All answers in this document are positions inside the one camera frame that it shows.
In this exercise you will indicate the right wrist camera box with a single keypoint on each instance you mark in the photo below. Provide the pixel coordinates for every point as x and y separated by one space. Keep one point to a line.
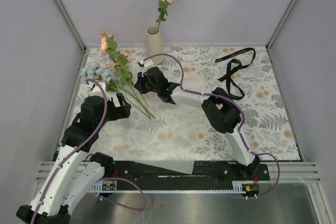
146 65

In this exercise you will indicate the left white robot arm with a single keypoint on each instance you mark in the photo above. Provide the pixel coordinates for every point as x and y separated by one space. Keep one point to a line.
61 193

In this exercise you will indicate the floral patterned table mat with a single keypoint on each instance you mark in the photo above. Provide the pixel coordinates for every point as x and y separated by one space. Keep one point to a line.
248 80

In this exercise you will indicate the aluminium frame rail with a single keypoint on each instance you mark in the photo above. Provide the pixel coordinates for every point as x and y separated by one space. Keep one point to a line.
75 85

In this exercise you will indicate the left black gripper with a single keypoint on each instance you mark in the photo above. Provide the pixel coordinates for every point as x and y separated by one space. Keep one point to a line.
122 112

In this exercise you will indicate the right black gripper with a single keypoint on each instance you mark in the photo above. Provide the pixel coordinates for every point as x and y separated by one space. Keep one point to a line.
139 86

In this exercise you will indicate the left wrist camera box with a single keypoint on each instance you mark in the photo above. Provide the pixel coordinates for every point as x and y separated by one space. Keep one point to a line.
95 90

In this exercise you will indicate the artificial flower bouquet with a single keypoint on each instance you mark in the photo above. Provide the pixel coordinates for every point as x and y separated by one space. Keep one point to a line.
118 72

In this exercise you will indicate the beige ceramic vase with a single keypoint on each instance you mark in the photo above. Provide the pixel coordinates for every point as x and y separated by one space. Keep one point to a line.
154 42

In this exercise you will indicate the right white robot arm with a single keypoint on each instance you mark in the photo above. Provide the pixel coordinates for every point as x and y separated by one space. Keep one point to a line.
222 113

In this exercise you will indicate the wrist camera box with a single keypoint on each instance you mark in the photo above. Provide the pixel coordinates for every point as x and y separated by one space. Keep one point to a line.
95 90
146 65

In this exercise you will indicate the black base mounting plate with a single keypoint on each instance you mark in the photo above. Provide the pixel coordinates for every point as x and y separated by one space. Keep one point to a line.
202 170

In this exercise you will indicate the white wrapping paper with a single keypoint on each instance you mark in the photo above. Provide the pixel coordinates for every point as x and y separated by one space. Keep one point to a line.
156 133

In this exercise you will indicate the white slotted cable duct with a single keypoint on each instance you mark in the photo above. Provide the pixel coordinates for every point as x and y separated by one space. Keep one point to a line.
168 186

